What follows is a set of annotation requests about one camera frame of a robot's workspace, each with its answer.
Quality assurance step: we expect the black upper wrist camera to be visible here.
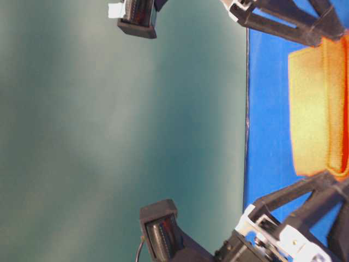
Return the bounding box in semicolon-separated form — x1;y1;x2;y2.
108;0;167;39

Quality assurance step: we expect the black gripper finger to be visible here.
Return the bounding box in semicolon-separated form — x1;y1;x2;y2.
293;1;344;41
252;171;337;218
237;7;323;47
283;188;348;261

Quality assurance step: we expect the yellow orange towel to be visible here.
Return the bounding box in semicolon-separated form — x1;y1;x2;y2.
288;35;348;181

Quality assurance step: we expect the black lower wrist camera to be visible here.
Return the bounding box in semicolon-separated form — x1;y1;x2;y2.
140;199;214;262

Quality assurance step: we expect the upper gripper body white black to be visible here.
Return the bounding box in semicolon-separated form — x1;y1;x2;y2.
221;0;258;21

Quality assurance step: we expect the blue table cover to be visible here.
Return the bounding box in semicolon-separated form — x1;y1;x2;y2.
242;0;349;248

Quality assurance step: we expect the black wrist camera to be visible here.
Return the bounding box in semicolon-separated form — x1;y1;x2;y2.
140;199;214;262
108;0;167;39

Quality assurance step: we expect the lower gripper body white black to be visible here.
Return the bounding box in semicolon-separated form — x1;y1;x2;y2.
214;204;340;261

